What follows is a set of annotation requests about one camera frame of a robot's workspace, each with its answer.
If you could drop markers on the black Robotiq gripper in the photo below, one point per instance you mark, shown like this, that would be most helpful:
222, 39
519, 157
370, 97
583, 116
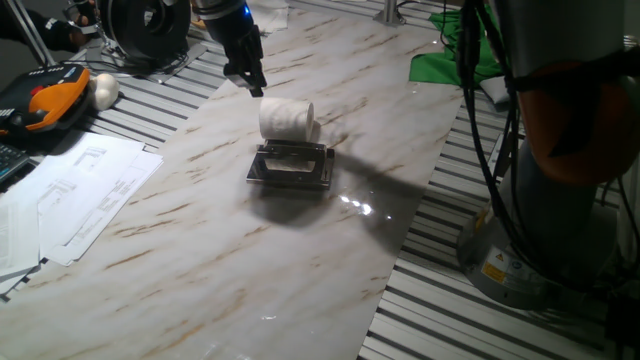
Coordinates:
237, 40

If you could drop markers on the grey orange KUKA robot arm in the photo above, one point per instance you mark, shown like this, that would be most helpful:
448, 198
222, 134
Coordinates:
550, 210

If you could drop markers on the person's hand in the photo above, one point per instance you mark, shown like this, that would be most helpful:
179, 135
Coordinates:
80, 35

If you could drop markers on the grey metal plate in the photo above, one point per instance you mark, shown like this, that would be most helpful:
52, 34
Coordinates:
190, 55

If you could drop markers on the shiny metal tray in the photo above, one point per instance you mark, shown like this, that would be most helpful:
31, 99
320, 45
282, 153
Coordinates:
292, 167

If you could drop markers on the black filament spool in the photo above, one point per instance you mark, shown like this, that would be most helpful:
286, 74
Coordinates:
145, 27

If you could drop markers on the marble pattern board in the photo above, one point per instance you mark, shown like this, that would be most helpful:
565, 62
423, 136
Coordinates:
225, 260

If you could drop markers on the white paper sheet with drawing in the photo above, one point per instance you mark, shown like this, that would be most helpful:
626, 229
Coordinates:
115, 210

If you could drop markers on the large white paper sheet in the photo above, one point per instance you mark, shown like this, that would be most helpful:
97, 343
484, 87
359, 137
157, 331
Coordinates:
80, 175

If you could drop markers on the green cloth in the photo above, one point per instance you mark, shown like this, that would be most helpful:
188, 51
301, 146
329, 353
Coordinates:
440, 65

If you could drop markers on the orange black teach pendant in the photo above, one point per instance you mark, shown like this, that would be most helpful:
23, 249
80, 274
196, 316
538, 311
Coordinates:
50, 97

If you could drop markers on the silver tripod stand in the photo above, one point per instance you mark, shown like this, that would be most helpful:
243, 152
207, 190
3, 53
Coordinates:
30, 35

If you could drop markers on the light grey fabric piece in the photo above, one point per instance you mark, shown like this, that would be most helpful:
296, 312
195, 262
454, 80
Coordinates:
496, 90

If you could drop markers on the black keyboard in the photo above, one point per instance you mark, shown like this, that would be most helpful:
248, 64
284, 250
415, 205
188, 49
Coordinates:
10, 160

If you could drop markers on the white printed text sheet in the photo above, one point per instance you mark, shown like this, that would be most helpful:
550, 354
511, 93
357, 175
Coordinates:
17, 240

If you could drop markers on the short aluminium post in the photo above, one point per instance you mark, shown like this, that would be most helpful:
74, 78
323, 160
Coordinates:
390, 14

